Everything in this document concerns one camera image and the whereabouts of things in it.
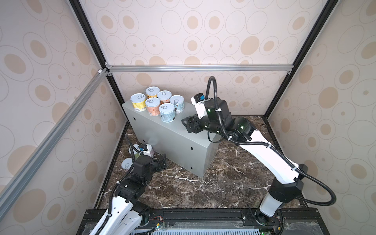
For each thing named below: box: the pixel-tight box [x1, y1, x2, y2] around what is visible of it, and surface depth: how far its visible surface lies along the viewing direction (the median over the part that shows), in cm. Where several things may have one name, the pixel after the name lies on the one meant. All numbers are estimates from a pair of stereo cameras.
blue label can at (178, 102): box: [169, 94, 185, 114], surface depth 73 cm
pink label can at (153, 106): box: [145, 96, 161, 117], surface depth 72 cm
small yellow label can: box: [145, 86, 161, 99], surface depth 78 cm
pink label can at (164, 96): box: [157, 90, 172, 105], surface depth 76 cm
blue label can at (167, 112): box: [159, 102, 176, 123], surface depth 70 cm
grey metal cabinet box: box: [121, 100, 221, 178], surface depth 78 cm
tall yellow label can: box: [130, 93, 147, 113], surface depth 74 cm
